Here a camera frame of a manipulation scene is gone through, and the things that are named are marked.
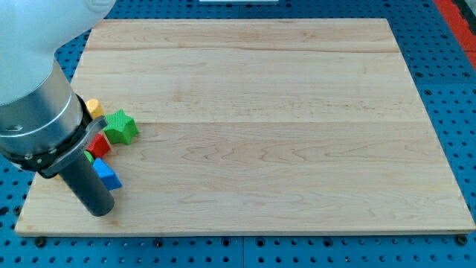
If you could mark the red strip at corner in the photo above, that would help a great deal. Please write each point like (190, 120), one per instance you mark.
(461, 20)

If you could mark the red block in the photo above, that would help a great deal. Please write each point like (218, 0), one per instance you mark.
(99, 146)

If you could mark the small green block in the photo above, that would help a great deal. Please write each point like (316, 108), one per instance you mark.
(89, 156)

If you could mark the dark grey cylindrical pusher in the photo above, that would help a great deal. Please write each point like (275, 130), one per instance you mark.
(83, 180)

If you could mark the yellow block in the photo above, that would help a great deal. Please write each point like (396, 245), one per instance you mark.
(94, 108)

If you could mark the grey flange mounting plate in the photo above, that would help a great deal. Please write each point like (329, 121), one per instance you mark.
(49, 164)

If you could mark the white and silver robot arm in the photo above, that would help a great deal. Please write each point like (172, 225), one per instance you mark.
(45, 125)

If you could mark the blue triangle block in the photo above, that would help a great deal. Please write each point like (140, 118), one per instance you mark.
(107, 176)

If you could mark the green star block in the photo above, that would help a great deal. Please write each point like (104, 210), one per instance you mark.
(121, 128)

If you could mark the light wooden board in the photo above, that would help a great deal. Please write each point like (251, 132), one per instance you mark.
(279, 127)

